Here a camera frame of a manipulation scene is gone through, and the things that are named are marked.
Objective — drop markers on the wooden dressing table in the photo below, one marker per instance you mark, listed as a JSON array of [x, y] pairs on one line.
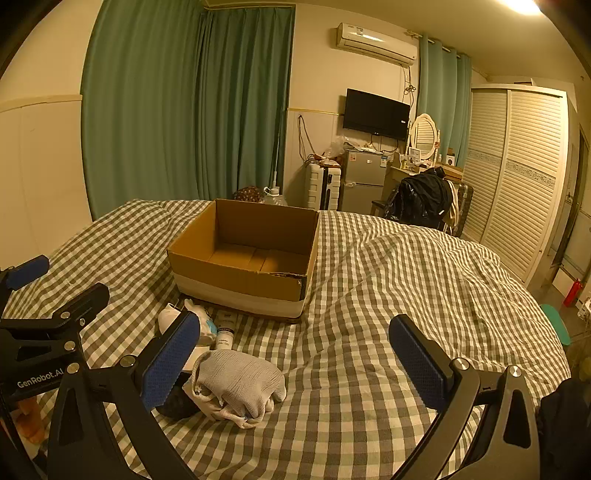
[[397, 173]]

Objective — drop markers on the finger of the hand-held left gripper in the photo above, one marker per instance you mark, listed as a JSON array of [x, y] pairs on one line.
[[27, 272], [87, 297]]

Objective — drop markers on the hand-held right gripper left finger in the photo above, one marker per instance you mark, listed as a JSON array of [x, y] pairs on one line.
[[171, 360]]

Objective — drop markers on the wooden chair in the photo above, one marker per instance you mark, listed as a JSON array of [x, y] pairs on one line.
[[378, 207]]

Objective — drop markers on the brown patterned bag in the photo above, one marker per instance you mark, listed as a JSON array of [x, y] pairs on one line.
[[247, 194]]

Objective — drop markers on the white oval mirror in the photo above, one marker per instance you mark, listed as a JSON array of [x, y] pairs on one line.
[[422, 134]]

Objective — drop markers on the white louvred wardrobe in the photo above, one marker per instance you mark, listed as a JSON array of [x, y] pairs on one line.
[[517, 175]]

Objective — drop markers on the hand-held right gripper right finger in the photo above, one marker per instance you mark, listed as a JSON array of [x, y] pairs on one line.
[[415, 364]]

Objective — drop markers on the black television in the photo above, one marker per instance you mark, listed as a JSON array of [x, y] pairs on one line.
[[376, 114]]

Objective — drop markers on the orange plush toy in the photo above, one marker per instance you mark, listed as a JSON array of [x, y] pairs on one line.
[[30, 422]]

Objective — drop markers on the cardboard box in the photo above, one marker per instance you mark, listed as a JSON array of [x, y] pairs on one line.
[[240, 286]]

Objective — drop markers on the clear water bottle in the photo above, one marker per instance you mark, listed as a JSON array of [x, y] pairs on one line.
[[275, 199]]

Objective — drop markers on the clear plastic bag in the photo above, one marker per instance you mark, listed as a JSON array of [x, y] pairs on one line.
[[336, 148]]

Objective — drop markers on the dark cloth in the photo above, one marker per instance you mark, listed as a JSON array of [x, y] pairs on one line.
[[563, 429]]

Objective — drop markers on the red fire extinguisher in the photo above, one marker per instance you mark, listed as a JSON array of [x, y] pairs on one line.
[[572, 293]]

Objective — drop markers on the checked blanket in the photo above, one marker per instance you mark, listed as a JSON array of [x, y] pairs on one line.
[[360, 300]]

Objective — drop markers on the white air conditioner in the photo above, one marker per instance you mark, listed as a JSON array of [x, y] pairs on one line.
[[374, 44]]

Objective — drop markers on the white tube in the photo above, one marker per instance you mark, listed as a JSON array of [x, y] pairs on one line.
[[225, 330]]

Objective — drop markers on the black cloth item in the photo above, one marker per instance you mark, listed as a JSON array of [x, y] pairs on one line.
[[178, 404]]

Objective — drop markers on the silver fridge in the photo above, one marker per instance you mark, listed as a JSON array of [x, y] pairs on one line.
[[364, 180]]

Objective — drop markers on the teal stool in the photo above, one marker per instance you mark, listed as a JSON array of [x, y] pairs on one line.
[[556, 323]]

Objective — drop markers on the narrow green curtain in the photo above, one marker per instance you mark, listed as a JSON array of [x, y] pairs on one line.
[[443, 92]]

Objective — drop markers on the ceiling light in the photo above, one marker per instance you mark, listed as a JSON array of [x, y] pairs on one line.
[[521, 4]]

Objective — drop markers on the white knit cloth bundle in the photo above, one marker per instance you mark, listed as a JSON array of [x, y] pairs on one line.
[[235, 378]]

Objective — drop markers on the white pole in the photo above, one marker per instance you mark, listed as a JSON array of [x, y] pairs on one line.
[[275, 161]]

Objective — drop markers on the black jacket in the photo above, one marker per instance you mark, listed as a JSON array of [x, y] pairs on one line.
[[422, 198]]

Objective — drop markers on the white suitcase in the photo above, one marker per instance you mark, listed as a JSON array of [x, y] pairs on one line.
[[321, 187]]

